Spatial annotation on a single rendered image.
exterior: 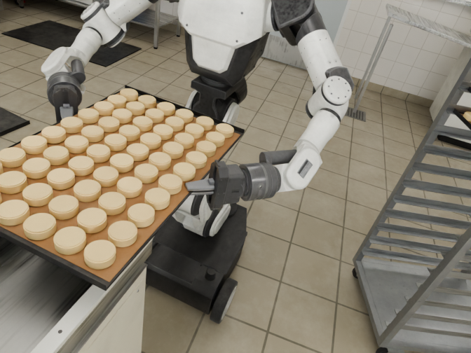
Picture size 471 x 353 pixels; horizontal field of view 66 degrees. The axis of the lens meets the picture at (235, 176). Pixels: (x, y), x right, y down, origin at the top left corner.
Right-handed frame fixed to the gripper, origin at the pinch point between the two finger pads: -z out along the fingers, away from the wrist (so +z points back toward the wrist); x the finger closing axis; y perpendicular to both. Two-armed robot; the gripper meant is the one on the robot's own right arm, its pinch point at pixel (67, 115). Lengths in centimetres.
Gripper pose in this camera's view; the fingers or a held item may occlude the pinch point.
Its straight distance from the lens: 103.8
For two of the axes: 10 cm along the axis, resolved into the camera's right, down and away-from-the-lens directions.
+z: -3.8, -6.1, 6.9
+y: 9.1, -0.9, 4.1
